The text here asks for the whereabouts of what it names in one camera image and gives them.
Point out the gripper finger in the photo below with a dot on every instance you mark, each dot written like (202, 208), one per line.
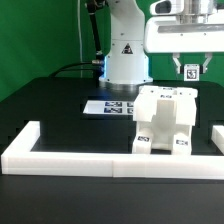
(177, 63)
(204, 66)

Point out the white sheet with markers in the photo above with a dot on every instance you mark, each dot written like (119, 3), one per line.
(98, 107)

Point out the white chair seat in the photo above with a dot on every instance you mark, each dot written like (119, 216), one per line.
(163, 126)

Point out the white U-shaped fence frame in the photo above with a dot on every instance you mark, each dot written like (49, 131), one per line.
(19, 158)

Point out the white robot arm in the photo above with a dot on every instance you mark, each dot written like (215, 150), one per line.
(127, 64)

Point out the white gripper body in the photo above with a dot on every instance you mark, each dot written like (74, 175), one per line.
(185, 26)

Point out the white chair back frame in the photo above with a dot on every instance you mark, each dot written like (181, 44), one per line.
(178, 103)

